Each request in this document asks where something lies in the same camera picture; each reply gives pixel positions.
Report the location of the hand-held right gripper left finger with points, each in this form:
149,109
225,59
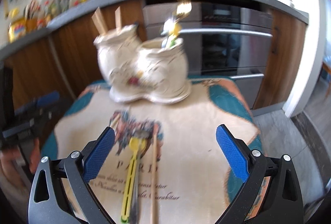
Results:
99,154

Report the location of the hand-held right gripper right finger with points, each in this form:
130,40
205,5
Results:
232,154

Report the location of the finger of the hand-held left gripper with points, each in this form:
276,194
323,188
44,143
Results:
51,113
47,98

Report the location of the yellow tulip-topped utensil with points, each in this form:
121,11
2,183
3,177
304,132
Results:
129,187

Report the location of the silver metal utensil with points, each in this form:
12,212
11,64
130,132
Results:
135,209

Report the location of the white floral ceramic utensil holder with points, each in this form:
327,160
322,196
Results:
124,58

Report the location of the silver fork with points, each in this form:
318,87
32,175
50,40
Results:
169,26

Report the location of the gold fork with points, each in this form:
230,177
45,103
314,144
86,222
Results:
184,7

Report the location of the person's left hand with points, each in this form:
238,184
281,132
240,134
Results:
10,164

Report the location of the printed table mat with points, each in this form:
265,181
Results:
196,149

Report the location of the wooden kitchen cabinet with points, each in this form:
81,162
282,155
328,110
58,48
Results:
72,53
279,58

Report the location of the yellow jar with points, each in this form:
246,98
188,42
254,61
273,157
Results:
16,30

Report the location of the stainless built-in oven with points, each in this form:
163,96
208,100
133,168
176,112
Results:
219,45

